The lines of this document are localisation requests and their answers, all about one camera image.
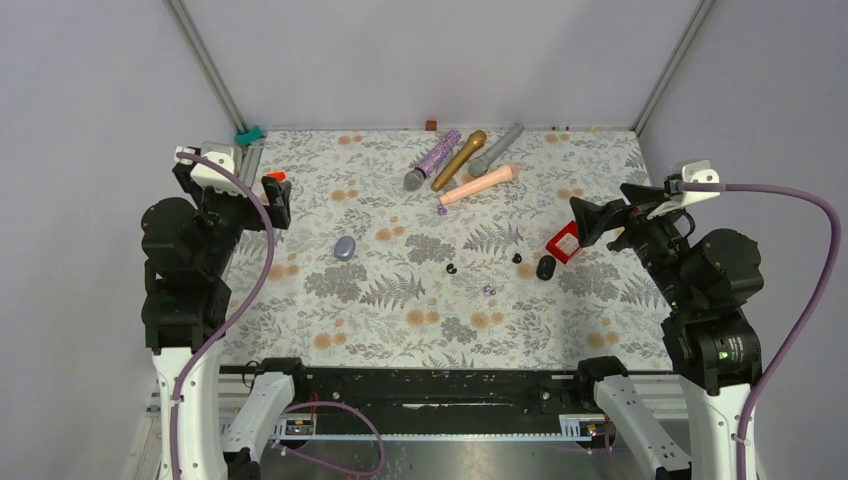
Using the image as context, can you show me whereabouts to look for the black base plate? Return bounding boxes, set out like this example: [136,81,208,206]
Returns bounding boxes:
[220,358,608,440]

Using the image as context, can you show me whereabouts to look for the teal corner clamp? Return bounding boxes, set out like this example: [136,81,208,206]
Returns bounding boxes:
[234,125,265,148]

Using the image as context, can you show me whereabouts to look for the pink microphone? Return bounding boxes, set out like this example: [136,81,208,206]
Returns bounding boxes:
[439,163,521,206]

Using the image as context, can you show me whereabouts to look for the blue-grey earbud case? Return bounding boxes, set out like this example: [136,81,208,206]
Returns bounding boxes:
[333,235,357,261]

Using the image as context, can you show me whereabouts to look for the red triangular block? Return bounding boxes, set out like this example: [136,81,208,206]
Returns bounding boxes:
[266,171,287,182]

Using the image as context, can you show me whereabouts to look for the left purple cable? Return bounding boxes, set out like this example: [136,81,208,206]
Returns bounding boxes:
[169,152,276,480]

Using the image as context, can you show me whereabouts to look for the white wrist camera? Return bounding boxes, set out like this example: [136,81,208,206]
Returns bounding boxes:
[648,159,720,219]
[174,141,243,197]

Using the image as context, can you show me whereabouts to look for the floral patterned table mat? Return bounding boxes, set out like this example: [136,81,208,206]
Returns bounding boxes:
[222,131,671,371]

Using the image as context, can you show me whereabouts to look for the red plastic box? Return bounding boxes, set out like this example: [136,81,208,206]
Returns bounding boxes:
[546,220,581,264]

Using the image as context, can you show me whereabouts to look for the grey microphone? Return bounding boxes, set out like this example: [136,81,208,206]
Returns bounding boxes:
[468,123,525,178]

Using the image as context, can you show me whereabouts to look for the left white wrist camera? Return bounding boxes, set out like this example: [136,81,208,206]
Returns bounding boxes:
[174,141,243,197]

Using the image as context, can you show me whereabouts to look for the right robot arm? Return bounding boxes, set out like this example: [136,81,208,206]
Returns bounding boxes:
[570,180,764,479]

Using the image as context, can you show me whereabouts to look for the purple glitter microphone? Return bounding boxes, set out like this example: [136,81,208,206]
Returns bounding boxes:
[403,130,462,191]

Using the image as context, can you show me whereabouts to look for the black earbud charging case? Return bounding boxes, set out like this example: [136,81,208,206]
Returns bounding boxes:
[536,255,557,281]

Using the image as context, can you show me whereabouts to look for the gold microphone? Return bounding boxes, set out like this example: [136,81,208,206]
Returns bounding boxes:
[431,130,487,192]

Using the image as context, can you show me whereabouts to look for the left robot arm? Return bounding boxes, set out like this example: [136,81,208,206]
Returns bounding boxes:
[141,164,266,479]

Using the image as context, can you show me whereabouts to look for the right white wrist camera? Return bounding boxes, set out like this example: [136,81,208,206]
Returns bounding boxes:
[648,159,720,219]

